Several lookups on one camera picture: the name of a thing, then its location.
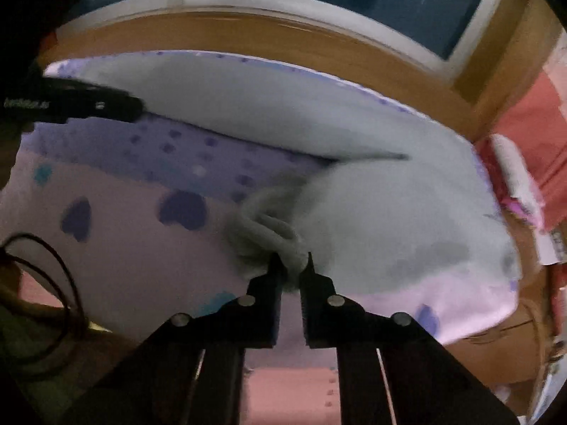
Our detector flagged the wooden window sill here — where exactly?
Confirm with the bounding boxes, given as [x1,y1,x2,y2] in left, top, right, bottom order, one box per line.
[38,0,560,143]

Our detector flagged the black cable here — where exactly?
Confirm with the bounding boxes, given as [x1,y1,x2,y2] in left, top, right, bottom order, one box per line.
[0,232,89,381]

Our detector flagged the red cloth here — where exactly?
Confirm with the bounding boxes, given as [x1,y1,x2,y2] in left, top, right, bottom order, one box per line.
[476,68,567,231]

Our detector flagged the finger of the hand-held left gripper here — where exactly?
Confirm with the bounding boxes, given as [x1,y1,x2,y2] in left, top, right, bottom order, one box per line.
[95,85,148,123]

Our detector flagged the purple heart-printed bed sheet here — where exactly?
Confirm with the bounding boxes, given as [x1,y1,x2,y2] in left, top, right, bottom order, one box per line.
[0,50,524,375]

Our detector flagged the light grey garment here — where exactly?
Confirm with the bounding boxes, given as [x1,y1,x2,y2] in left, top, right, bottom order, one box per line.
[66,52,520,296]

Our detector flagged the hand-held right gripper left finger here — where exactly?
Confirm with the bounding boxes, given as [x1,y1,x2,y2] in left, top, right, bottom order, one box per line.
[66,252,285,425]

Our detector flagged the pink blanket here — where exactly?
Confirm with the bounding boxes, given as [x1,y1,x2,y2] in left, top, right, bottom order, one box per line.
[241,365,343,425]

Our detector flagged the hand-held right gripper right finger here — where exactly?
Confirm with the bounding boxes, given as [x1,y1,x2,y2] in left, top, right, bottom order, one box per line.
[299,252,520,425]

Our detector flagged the white window frame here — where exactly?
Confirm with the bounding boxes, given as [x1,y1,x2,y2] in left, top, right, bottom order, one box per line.
[55,0,515,81]

